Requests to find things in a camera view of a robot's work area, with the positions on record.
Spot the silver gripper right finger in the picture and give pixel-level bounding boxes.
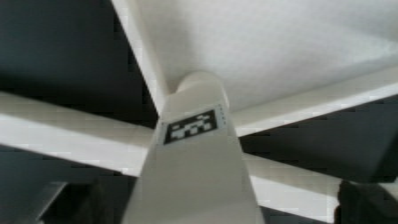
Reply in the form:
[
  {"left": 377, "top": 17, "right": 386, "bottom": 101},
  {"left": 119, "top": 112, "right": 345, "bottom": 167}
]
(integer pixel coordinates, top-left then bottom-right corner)
[{"left": 334, "top": 181, "right": 398, "bottom": 224}]

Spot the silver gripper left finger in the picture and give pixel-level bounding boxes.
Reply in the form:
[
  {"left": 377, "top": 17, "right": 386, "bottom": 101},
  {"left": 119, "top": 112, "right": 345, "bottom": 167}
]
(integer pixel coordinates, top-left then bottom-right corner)
[{"left": 23, "top": 181, "right": 123, "bottom": 224}]

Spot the white front fence bar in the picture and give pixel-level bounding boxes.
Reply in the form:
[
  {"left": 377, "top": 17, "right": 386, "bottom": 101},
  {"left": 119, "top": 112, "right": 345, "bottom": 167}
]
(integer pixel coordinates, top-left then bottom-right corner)
[{"left": 0, "top": 91, "right": 398, "bottom": 223}]

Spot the white desk leg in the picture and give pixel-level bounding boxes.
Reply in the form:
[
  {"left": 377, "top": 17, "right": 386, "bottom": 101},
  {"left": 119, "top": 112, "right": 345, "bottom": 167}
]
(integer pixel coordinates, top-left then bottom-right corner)
[{"left": 121, "top": 72, "right": 265, "bottom": 224}]

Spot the white desk top tray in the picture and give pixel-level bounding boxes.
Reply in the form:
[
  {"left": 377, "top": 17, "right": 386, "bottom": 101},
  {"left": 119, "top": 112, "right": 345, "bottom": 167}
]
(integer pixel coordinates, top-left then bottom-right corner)
[{"left": 110, "top": 0, "right": 398, "bottom": 135}]

